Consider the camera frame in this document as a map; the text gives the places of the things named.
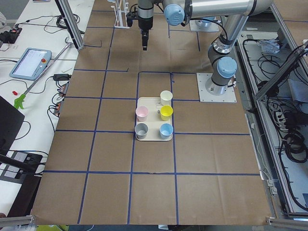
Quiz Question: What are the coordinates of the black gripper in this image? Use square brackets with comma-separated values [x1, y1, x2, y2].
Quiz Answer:
[138, 8, 154, 51]

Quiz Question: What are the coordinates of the cream white cup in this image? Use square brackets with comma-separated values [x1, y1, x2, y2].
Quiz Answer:
[160, 90, 173, 105]

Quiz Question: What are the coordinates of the pink cup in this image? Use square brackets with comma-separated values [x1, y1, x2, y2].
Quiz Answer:
[135, 106, 149, 122]

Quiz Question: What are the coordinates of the yellow cup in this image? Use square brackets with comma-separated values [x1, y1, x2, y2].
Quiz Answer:
[160, 105, 173, 121]

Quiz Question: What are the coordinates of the grey cup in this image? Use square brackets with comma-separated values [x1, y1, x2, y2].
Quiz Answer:
[134, 123, 148, 140]

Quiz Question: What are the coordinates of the cream plastic tray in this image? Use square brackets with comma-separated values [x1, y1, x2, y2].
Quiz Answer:
[136, 97, 173, 141]

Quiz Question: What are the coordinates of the black power adapter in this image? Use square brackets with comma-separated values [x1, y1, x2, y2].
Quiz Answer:
[53, 74, 71, 81]

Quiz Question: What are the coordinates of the blue teach pendant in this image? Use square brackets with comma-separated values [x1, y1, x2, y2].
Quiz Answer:
[9, 48, 52, 80]

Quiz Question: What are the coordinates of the reacher grabber tool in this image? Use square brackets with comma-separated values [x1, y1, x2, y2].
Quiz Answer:
[14, 41, 73, 109]

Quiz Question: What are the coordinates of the white wire cup rack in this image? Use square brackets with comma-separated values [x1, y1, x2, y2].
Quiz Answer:
[109, 0, 129, 29]

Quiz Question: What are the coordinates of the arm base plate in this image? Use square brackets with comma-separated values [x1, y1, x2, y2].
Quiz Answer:
[196, 73, 237, 103]
[189, 20, 219, 32]

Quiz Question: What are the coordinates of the aluminium frame post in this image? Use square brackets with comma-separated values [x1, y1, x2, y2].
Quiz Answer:
[55, 0, 84, 51]

